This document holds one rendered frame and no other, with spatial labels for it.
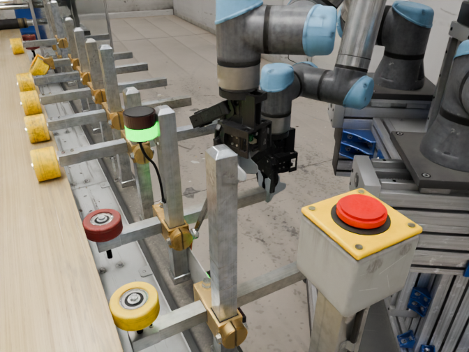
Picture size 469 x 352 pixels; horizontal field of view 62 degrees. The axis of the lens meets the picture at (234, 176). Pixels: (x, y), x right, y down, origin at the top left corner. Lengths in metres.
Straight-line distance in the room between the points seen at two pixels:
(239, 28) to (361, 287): 0.45
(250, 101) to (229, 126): 0.06
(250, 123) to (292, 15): 0.19
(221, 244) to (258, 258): 1.48
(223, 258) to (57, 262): 0.33
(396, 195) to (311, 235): 0.54
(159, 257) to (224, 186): 0.55
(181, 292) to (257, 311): 0.91
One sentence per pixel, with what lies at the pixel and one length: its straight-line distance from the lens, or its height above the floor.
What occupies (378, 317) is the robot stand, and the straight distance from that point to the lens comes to 1.65.
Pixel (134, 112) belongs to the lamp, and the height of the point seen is 1.15.
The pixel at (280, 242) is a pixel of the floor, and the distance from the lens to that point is 2.20.
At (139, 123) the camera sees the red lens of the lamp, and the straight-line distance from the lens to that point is 0.74.
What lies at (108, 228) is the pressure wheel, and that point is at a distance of 0.86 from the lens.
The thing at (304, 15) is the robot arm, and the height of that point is 1.32.
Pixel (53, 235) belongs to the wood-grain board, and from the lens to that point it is 0.89.
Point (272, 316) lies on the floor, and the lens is 1.84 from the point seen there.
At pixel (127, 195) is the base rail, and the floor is 0.70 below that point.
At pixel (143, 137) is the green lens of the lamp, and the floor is 1.11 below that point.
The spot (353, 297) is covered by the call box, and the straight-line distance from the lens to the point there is 0.33.
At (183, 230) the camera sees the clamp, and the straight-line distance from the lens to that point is 0.88.
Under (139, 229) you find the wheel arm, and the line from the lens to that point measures 0.92.
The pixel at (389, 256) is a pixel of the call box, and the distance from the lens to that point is 0.33.
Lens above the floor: 1.41
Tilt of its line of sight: 31 degrees down
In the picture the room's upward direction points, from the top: straight up
